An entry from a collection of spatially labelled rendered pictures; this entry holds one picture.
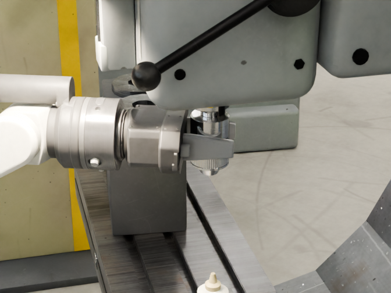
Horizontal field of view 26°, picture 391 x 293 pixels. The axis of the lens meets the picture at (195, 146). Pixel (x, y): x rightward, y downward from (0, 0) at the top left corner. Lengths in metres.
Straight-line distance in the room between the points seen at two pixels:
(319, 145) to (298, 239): 0.86
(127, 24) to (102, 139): 0.15
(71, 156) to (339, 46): 0.34
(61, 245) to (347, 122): 1.75
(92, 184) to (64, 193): 1.45
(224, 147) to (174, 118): 0.07
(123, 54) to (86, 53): 1.84
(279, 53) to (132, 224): 0.54
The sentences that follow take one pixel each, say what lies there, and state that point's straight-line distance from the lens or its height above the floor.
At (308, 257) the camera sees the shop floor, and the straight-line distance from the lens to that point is 3.11.
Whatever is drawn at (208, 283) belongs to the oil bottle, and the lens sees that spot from 1.08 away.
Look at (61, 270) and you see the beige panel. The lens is 3.00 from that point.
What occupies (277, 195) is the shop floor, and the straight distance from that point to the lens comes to 3.51.
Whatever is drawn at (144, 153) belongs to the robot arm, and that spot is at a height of 1.23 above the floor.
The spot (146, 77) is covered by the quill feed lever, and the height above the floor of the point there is 1.37.
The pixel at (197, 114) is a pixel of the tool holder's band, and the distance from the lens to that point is 1.01.
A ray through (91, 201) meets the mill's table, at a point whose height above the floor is 0.96.
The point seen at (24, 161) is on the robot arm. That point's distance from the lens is 1.01.
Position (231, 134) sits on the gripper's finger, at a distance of 1.05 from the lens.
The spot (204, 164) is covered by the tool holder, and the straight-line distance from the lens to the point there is 1.01.
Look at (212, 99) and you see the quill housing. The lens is 0.90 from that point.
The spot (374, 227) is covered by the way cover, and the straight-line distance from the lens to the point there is 1.35.
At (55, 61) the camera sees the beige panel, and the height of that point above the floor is 0.75.
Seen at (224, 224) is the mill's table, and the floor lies 0.96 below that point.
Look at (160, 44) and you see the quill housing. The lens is 0.86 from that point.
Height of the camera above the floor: 1.66
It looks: 25 degrees down
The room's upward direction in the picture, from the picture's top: straight up
